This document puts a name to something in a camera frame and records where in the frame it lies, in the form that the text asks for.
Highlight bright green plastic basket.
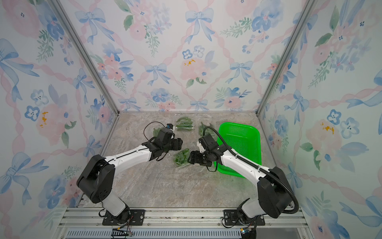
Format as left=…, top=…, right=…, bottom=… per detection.
left=218, top=122, right=262, bottom=165

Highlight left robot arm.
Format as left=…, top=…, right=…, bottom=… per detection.
left=77, top=127, right=183, bottom=221

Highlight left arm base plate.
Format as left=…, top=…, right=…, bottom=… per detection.
left=102, top=209, right=146, bottom=226

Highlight clear pepper container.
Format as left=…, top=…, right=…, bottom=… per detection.
left=175, top=117, right=195, bottom=131
left=173, top=148, right=191, bottom=168
left=152, top=127, right=161, bottom=137
left=197, top=121, right=216, bottom=137

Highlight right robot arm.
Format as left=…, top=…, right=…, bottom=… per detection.
left=188, top=134, right=299, bottom=225

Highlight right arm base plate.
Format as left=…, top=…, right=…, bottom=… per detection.
left=222, top=209, right=265, bottom=227

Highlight left aluminium corner post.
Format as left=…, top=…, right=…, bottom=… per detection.
left=48, top=1, right=120, bottom=116

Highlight aluminium front rail frame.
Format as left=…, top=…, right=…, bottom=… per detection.
left=53, top=208, right=313, bottom=239

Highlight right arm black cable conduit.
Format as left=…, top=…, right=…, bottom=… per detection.
left=202, top=126, right=299, bottom=215

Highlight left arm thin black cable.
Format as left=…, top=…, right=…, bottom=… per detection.
left=143, top=121, right=167, bottom=143

